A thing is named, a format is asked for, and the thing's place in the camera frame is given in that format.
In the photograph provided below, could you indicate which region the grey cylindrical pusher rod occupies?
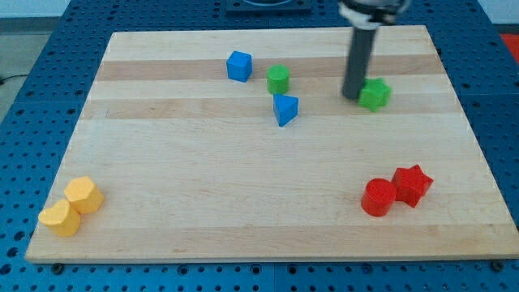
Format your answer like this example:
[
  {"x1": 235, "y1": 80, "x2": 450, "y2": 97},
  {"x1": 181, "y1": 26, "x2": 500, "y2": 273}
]
[{"x1": 342, "y1": 28, "x2": 377, "y2": 100}]

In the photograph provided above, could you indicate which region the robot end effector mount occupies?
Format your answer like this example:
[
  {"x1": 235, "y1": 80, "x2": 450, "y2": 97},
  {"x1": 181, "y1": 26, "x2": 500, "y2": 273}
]
[{"x1": 338, "y1": 0, "x2": 410, "y2": 29}]

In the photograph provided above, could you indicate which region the red star block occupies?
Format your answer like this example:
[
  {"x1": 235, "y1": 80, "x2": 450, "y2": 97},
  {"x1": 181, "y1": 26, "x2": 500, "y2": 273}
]
[{"x1": 392, "y1": 165, "x2": 434, "y2": 208}]

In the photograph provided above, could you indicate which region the green cylinder block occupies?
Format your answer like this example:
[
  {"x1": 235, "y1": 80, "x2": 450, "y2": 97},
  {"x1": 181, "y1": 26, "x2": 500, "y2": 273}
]
[{"x1": 266, "y1": 64, "x2": 290, "y2": 94}]

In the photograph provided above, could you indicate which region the blue triangle block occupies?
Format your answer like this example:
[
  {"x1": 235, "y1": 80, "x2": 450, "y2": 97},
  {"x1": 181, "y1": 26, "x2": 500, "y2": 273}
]
[{"x1": 273, "y1": 94, "x2": 299, "y2": 127}]

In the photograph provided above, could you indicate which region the blue cube block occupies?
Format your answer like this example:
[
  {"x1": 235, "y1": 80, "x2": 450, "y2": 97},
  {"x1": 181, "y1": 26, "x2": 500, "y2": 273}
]
[{"x1": 226, "y1": 51, "x2": 252, "y2": 82}]

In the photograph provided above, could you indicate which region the red cylinder block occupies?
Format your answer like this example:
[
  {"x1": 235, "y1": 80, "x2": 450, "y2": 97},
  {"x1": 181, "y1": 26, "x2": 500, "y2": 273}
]
[{"x1": 361, "y1": 178, "x2": 397, "y2": 217}]

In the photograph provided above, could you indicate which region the wooden board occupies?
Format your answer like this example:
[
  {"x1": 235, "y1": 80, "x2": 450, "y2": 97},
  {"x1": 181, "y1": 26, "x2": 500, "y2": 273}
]
[{"x1": 26, "y1": 25, "x2": 518, "y2": 264}]

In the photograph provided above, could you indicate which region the yellow hexagon block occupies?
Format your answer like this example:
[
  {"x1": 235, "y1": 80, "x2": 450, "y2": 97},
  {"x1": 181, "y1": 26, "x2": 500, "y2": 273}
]
[{"x1": 64, "y1": 176, "x2": 105, "y2": 214}]

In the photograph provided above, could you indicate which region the yellow heart block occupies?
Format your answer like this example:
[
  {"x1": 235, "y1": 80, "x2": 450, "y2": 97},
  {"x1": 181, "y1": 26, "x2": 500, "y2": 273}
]
[{"x1": 38, "y1": 200, "x2": 81, "y2": 237}]

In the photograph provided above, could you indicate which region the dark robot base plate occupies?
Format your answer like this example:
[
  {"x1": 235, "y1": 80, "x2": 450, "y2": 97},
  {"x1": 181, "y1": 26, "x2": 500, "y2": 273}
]
[{"x1": 223, "y1": 0, "x2": 314, "y2": 15}]

